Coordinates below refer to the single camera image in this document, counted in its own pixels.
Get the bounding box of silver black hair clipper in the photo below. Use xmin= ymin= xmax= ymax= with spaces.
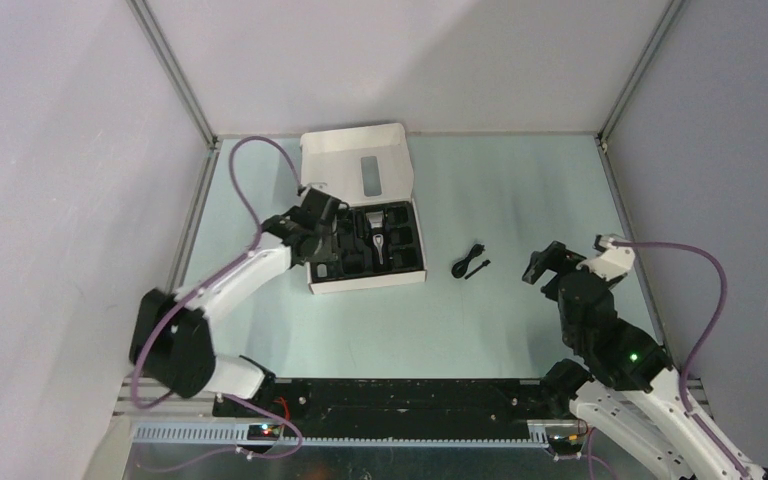
xmin=366 ymin=210 xmax=387 ymax=269

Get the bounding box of black power cord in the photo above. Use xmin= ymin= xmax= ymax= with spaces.
xmin=450 ymin=243 xmax=487 ymax=280

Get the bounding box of white box with black tray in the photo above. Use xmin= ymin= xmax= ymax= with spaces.
xmin=300 ymin=123 xmax=427 ymax=294

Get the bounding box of small black cleaning brush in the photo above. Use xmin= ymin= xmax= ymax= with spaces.
xmin=463 ymin=259 xmax=491 ymax=280

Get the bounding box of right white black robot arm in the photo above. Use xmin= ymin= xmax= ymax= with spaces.
xmin=522 ymin=235 xmax=768 ymax=479

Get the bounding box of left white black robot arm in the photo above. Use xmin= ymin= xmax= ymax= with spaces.
xmin=129 ymin=187 xmax=344 ymax=417

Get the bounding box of right controller board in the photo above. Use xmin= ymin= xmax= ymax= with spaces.
xmin=547 ymin=434 xmax=588 ymax=456

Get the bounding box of controller board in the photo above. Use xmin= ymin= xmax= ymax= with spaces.
xmin=246 ymin=423 xmax=283 ymax=442
xmin=547 ymin=434 xmax=588 ymax=456

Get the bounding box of left controller board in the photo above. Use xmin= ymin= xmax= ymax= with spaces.
xmin=246 ymin=423 xmax=283 ymax=442

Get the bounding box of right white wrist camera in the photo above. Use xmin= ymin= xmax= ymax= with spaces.
xmin=576 ymin=234 xmax=636 ymax=285

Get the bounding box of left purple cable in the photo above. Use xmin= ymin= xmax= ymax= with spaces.
xmin=130 ymin=136 xmax=306 ymax=473

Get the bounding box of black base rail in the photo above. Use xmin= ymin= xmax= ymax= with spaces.
xmin=214 ymin=377 xmax=597 ymax=442

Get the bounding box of right aluminium corner post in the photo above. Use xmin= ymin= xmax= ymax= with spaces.
xmin=597 ymin=0 xmax=687 ymax=150

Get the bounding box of aluminium corner post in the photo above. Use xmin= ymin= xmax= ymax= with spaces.
xmin=125 ymin=0 xmax=218 ymax=148
xmin=597 ymin=0 xmax=687 ymax=150

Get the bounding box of left aluminium corner post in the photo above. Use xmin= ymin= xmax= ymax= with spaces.
xmin=125 ymin=0 xmax=218 ymax=148

